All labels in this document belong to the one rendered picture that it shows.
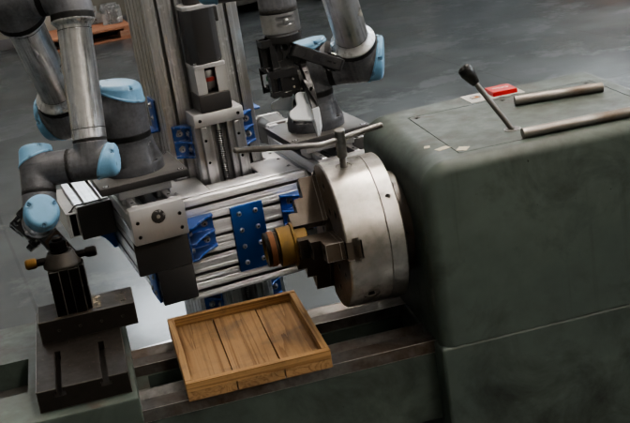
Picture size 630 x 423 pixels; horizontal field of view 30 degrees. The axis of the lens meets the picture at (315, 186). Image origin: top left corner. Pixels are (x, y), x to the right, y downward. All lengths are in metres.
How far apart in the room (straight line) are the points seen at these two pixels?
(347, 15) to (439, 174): 0.69
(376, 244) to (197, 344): 0.48
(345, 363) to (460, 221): 0.38
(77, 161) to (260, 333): 0.54
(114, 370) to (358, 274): 0.52
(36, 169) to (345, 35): 0.84
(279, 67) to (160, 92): 0.87
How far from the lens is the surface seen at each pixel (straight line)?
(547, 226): 2.43
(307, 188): 2.53
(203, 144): 3.08
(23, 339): 2.74
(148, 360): 2.63
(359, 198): 2.39
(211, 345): 2.58
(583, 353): 2.57
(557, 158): 2.40
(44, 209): 2.59
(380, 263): 2.40
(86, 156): 2.59
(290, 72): 2.28
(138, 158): 2.93
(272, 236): 2.48
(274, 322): 2.64
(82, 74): 2.61
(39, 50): 2.77
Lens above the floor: 1.93
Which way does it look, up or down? 17 degrees down
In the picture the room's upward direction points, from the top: 9 degrees counter-clockwise
